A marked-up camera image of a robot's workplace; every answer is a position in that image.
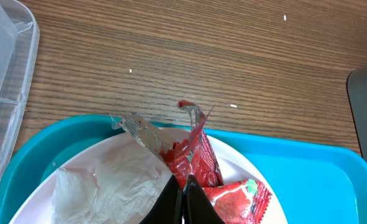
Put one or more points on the red snack wrapper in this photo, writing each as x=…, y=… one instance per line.
x=244, y=201

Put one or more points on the clear plastic bin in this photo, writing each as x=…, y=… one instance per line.
x=19, y=40

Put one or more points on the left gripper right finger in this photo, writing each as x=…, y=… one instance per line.
x=197, y=208

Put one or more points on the teal serving tray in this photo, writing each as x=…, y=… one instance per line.
x=314, y=183

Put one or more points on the white napkin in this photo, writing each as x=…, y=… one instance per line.
x=121, y=189

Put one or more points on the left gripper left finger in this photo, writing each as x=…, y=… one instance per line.
x=168, y=207

